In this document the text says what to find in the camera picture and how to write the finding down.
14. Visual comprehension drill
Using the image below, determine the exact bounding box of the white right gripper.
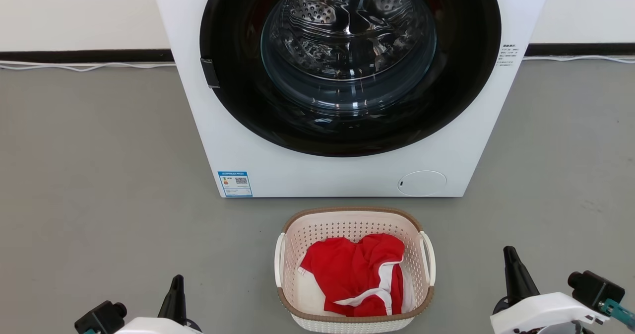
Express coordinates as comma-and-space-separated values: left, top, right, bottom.
490, 246, 610, 334

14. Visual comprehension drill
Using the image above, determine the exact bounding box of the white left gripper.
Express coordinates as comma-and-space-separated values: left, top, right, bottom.
114, 274, 202, 334

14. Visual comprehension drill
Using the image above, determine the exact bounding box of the cream perforated laundry basket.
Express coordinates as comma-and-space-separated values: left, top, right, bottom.
274, 206, 437, 334

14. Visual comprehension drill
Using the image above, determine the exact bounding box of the blue energy label sticker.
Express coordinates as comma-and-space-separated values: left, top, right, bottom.
218, 171, 253, 198

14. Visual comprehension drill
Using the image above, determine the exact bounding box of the round white filter cover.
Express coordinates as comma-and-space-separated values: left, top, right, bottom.
397, 170, 447, 197

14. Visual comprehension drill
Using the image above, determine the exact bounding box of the white front-load washing machine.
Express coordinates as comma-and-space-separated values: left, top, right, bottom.
149, 0, 555, 198

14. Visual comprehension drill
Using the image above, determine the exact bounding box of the red garment with white stripe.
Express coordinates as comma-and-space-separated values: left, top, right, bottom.
301, 233, 405, 318

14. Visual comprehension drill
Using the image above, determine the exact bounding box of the black round glass door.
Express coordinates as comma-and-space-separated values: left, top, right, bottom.
199, 0, 502, 157

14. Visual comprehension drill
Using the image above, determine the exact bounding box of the small printed text label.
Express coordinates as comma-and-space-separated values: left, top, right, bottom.
498, 44, 520, 67

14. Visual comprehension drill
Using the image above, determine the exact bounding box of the steel washing drum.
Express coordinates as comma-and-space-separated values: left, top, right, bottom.
283, 0, 423, 79

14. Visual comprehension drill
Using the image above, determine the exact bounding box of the teal cable connector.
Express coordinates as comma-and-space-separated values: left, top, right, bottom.
598, 299, 635, 331

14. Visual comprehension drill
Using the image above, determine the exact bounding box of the white floor cable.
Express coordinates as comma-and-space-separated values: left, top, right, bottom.
523, 55, 635, 65
0, 61, 176, 72

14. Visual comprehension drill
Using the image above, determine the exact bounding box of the black door latch handle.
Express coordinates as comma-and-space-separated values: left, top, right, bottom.
200, 58, 220, 89

